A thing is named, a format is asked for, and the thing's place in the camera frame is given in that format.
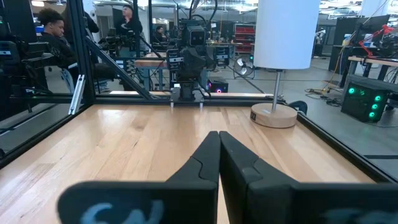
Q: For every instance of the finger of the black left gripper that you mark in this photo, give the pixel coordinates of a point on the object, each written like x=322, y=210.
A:
x=190, y=68
x=198, y=68

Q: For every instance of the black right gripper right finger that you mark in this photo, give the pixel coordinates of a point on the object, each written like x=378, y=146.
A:
x=264, y=199

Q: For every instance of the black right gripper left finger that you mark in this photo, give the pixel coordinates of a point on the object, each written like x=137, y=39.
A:
x=186, y=199

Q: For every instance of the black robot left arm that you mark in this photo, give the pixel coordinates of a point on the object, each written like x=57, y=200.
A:
x=189, y=90

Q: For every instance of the computer tower pink light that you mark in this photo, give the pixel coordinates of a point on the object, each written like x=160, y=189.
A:
x=217, y=85

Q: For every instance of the small floor fan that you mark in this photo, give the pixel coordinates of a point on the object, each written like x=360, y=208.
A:
x=244, y=67

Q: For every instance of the wooden table blue legs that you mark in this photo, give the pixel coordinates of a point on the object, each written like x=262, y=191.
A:
x=149, y=63

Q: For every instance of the person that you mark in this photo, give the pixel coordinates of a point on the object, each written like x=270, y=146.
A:
x=129, y=28
x=160, y=31
x=56, y=49

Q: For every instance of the red storage shelf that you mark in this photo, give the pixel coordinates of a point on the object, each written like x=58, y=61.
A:
x=245, y=31

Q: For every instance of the background robot arms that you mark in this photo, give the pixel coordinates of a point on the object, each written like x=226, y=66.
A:
x=115, y=40

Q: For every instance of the white cylindrical cup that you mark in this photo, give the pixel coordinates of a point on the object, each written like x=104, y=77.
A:
x=286, y=34

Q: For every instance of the dark blue rounded object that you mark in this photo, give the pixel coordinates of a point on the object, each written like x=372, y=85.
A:
x=300, y=107

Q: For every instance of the computer tower green lights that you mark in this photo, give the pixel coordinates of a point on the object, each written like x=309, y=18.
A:
x=360, y=105

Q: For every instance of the black partition screens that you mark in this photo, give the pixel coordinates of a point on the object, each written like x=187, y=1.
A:
x=345, y=31

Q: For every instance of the wooden top desk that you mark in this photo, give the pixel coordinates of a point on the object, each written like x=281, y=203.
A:
x=373, y=59

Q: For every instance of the black neighbouring rig equipment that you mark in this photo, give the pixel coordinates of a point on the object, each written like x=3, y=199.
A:
x=18, y=62

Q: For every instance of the white background table lamp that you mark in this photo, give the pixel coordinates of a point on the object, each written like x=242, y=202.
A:
x=374, y=7

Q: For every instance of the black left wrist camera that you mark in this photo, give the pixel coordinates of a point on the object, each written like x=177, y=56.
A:
x=196, y=36

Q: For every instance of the silver frame bracket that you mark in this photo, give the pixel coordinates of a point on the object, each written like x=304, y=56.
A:
x=76, y=93

